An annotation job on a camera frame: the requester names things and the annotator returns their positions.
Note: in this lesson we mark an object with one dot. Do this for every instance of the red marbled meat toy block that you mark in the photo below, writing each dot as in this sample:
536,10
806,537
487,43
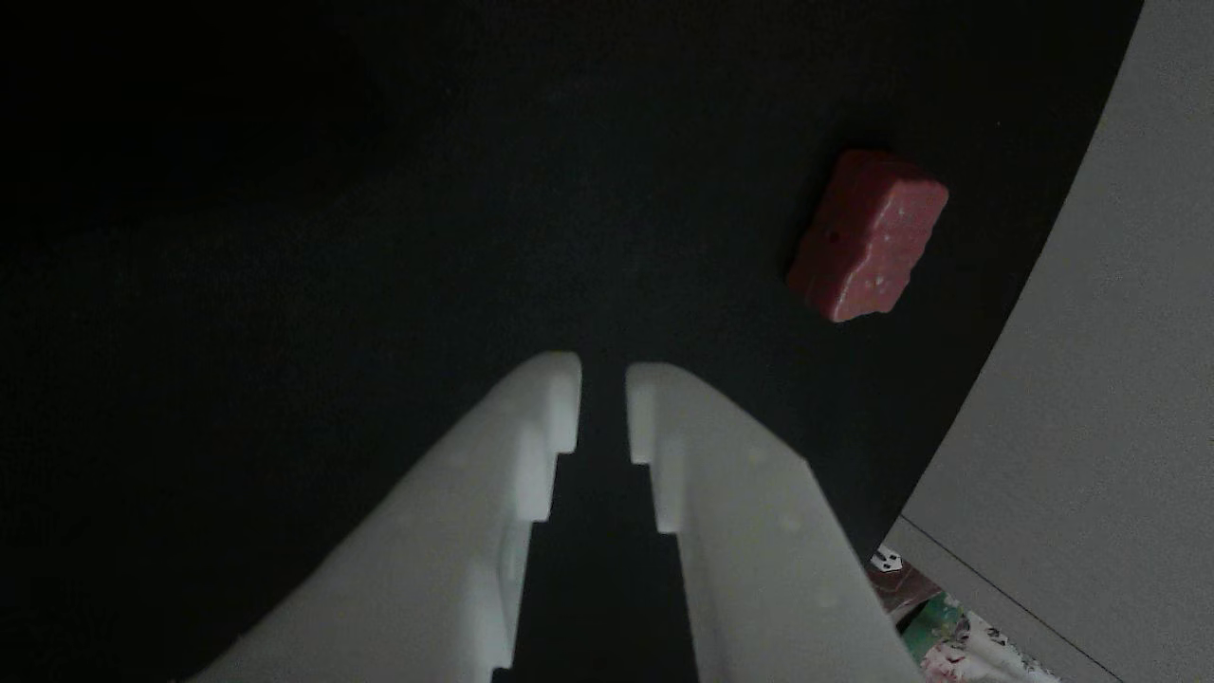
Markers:
868,237

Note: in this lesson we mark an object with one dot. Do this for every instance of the colourful patterned cloth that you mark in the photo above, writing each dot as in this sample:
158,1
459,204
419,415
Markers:
939,631

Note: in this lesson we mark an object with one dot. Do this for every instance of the black desk mat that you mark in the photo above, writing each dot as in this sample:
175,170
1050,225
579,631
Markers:
379,190

